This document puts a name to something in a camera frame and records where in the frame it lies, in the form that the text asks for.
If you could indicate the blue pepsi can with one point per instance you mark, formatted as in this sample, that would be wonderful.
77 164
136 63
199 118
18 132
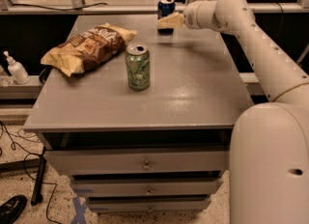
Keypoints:
164 8

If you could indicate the green soda can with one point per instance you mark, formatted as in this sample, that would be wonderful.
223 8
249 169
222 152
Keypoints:
138 66

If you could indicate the top grey drawer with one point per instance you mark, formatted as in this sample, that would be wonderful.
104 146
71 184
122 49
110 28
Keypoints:
134 161

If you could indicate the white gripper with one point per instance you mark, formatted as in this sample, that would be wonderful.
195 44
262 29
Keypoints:
192 17

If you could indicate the brown yellow chip bag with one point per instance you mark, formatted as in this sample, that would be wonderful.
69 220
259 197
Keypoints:
88 49

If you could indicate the white pump bottle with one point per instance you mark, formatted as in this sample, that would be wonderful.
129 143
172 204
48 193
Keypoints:
17 71

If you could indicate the grey drawer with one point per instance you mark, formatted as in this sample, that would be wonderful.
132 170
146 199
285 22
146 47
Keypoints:
146 187
126 205
134 161

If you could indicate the grey drawer cabinet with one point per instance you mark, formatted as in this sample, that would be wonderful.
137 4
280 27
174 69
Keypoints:
194 98

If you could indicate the black stand leg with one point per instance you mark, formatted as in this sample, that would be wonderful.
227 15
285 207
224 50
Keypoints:
37 196

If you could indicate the bottom grey drawer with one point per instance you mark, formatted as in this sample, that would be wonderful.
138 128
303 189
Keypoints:
126 205

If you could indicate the metal frame rail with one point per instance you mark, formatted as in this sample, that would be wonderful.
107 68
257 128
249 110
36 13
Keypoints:
257 8

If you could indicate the black shoe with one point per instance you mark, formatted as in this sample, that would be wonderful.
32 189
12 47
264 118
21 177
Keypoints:
11 210

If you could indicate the blue tape cross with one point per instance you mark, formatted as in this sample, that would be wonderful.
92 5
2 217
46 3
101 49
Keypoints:
80 209

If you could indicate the middle grey drawer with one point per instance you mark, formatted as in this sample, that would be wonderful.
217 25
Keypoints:
146 187

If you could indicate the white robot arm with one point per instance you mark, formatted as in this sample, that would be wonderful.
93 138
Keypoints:
269 152

